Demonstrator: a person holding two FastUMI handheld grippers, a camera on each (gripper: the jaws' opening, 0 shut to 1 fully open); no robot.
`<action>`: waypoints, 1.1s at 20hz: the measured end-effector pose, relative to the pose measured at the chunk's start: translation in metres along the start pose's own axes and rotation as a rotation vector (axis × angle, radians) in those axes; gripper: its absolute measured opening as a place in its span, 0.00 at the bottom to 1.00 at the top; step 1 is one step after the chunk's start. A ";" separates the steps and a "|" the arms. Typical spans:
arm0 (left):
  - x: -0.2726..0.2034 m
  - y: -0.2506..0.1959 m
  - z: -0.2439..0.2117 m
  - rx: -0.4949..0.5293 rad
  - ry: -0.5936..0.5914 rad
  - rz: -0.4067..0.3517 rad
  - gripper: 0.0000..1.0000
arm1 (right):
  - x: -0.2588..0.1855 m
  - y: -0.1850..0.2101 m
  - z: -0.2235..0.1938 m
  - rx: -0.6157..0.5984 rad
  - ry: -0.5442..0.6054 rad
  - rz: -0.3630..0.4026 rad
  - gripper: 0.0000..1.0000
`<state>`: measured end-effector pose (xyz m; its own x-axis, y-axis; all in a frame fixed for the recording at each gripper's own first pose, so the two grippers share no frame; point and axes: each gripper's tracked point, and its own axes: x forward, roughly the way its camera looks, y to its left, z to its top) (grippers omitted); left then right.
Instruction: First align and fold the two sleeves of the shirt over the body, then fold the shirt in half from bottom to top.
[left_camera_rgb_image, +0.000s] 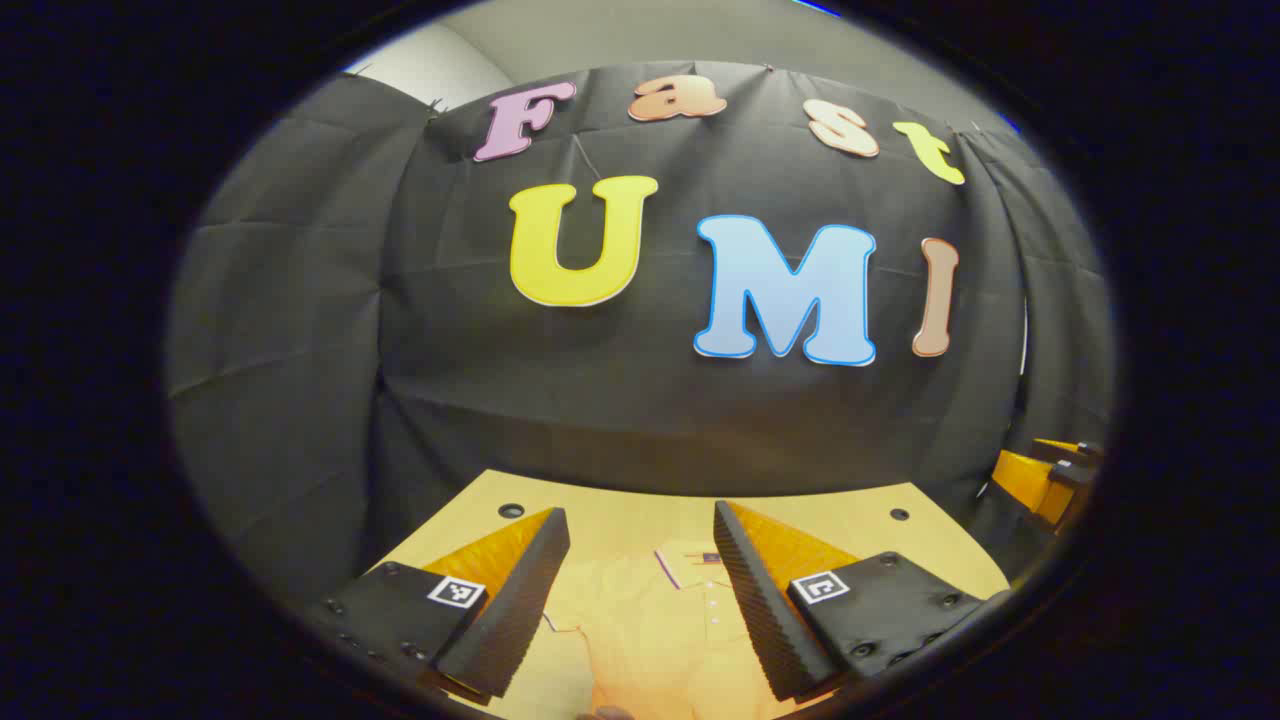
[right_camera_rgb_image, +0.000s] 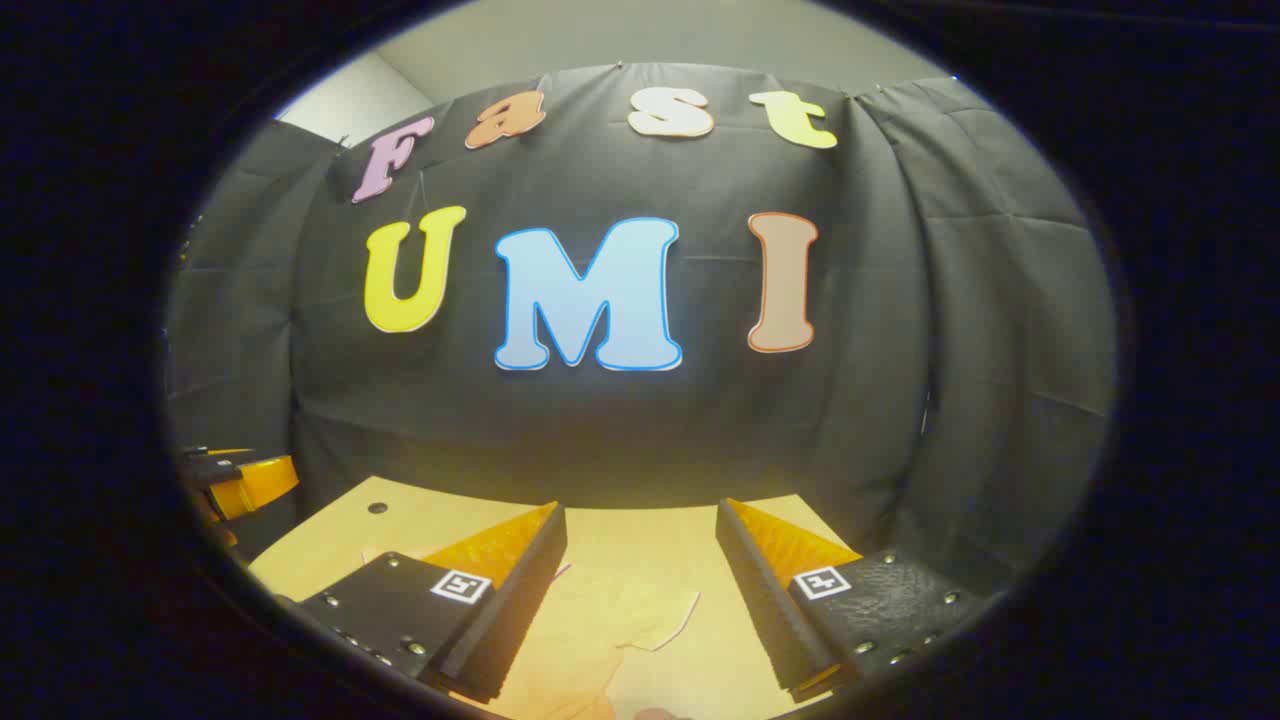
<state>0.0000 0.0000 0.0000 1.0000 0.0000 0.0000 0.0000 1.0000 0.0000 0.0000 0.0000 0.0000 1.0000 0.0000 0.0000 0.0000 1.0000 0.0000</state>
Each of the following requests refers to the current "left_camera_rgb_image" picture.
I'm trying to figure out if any orange T-shirt with purple trim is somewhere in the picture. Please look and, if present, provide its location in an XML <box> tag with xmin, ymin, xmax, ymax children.
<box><xmin>540</xmin><ymin>540</ymin><xmax>801</xmax><ymax>720</ymax></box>

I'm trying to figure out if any black backdrop cloth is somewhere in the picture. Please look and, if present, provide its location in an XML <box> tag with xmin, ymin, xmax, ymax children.
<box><xmin>165</xmin><ymin>60</ymin><xmax>1116</xmax><ymax>611</ymax></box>

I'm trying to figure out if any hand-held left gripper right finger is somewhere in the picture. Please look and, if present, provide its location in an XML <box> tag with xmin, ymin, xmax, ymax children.
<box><xmin>712</xmin><ymin>500</ymin><xmax>1011</xmax><ymax>703</ymax></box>

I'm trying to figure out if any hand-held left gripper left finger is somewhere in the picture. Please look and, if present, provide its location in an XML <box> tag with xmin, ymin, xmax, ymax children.
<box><xmin>300</xmin><ymin>506</ymin><xmax>571</xmax><ymax>706</ymax></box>

